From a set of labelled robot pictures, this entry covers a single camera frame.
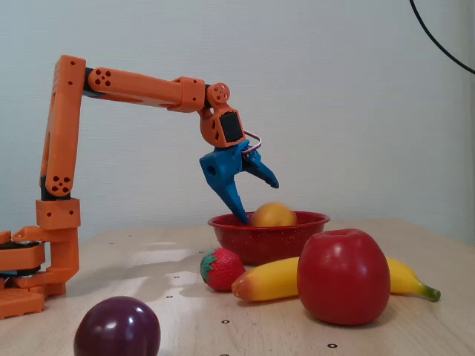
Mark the yellow orange toy peach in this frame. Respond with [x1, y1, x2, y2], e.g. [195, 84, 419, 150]
[248, 202, 298, 228]

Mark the red toy apple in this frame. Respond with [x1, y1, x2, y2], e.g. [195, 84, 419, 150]
[296, 228, 392, 326]

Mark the red speckled enamel bowl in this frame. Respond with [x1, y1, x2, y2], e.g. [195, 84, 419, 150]
[207, 210, 331, 266]

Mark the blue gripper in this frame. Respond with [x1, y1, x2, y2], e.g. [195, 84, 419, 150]
[198, 139, 281, 225]

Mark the red white black servo cable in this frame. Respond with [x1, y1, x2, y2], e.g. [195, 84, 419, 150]
[243, 130, 263, 156]

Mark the red toy strawberry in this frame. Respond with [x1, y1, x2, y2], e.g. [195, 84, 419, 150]
[199, 247, 246, 292]

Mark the black hanging cable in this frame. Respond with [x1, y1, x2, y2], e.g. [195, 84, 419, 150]
[409, 0, 475, 75]

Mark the purple toy plum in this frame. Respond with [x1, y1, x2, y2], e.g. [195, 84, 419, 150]
[73, 295, 162, 356]

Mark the yellow toy banana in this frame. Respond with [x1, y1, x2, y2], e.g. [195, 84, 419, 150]
[231, 256, 442, 303]

